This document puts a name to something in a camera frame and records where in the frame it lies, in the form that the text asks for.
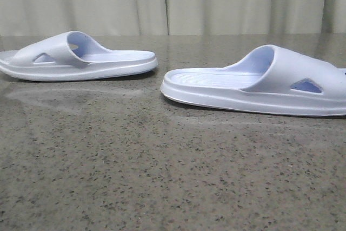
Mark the beige background curtain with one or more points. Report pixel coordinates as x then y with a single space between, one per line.
171 17

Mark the light blue slipper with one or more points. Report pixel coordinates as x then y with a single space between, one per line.
74 56
269 79

